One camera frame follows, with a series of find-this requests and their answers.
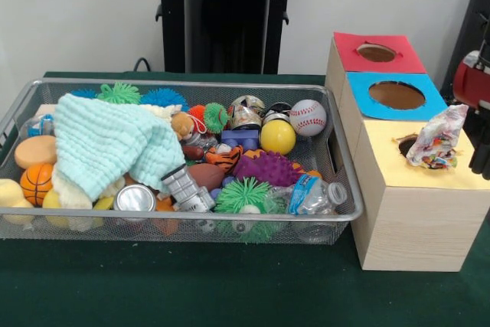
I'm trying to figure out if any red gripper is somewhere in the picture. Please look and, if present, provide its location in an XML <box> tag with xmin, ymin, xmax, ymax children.
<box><xmin>452</xmin><ymin>62</ymin><xmax>490</xmax><ymax>181</ymax></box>

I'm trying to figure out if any clear packet with colourful print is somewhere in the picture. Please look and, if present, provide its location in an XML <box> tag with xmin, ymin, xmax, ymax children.
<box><xmin>406</xmin><ymin>104</ymin><xmax>469</xmax><ymax>171</ymax></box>

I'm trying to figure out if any white baseball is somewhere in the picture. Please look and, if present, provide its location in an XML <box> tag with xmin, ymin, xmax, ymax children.
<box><xmin>289</xmin><ymin>99</ymin><xmax>328</xmax><ymax>138</ymax></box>

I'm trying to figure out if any mint green knitted cloth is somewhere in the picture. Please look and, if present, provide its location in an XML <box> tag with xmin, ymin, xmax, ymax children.
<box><xmin>54</xmin><ymin>93</ymin><xmax>187</xmax><ymax>202</ymax></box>

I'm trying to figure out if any clear shallow bin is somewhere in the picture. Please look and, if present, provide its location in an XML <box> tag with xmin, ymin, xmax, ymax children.
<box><xmin>0</xmin><ymin>77</ymin><xmax>367</xmax><ymax>246</ymax></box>

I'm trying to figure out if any crushed plastic water bottle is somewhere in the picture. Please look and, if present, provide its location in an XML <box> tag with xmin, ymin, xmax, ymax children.
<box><xmin>291</xmin><ymin>174</ymin><xmax>350</xmax><ymax>217</ymax></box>

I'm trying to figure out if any yellow smiley face ball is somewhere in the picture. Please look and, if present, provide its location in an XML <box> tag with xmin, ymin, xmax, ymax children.
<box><xmin>260</xmin><ymin>119</ymin><xmax>297</xmax><ymax>155</ymax></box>

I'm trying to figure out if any purple spiky ball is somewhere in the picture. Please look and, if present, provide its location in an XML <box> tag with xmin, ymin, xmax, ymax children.
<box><xmin>234</xmin><ymin>150</ymin><xmax>305</xmax><ymax>188</ymax></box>

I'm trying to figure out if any green spiky ball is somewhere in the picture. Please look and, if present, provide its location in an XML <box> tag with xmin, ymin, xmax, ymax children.
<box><xmin>217</xmin><ymin>178</ymin><xmax>275</xmax><ymax>245</ymax></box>

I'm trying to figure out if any large blue spiky ball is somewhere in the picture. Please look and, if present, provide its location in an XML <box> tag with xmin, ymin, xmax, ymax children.
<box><xmin>142</xmin><ymin>87</ymin><xmax>190</xmax><ymax>107</ymax></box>

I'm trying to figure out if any dark green table cloth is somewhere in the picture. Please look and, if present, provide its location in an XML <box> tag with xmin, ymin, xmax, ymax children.
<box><xmin>0</xmin><ymin>70</ymin><xmax>490</xmax><ymax>327</ymax></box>

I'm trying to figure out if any green fuzzy monster toy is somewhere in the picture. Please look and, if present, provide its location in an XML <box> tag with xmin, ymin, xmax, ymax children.
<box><xmin>97</xmin><ymin>82</ymin><xmax>143</xmax><ymax>106</ymax></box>

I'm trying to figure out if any small orange basketball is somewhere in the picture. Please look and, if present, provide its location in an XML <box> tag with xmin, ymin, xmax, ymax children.
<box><xmin>20</xmin><ymin>163</ymin><xmax>55</xmax><ymax>207</ymax></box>

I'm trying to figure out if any pale orange round sponge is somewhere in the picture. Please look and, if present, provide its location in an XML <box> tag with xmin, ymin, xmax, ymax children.
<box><xmin>14</xmin><ymin>136</ymin><xmax>58</xmax><ymax>171</ymax></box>

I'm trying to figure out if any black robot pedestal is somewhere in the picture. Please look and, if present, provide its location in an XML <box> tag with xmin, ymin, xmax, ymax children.
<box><xmin>148</xmin><ymin>0</ymin><xmax>309</xmax><ymax>75</ymax></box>

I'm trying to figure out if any black cable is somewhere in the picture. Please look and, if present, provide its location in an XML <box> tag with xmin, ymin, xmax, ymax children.
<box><xmin>133</xmin><ymin>57</ymin><xmax>154</xmax><ymax>74</ymax></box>

